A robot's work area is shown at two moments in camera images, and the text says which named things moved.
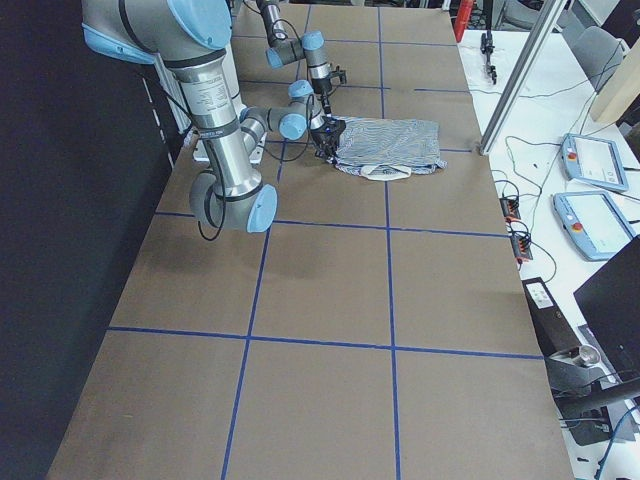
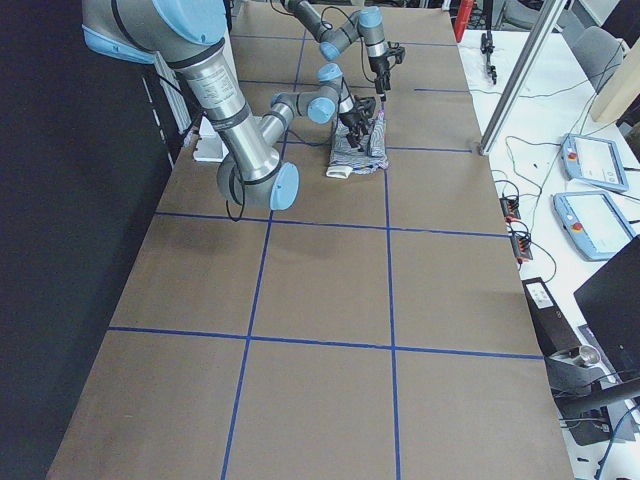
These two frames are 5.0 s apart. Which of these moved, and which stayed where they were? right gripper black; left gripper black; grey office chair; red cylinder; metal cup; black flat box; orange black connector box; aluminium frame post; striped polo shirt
Moved: right gripper black; striped polo shirt; left gripper black
Stayed: metal cup; black flat box; orange black connector box; red cylinder; aluminium frame post; grey office chair
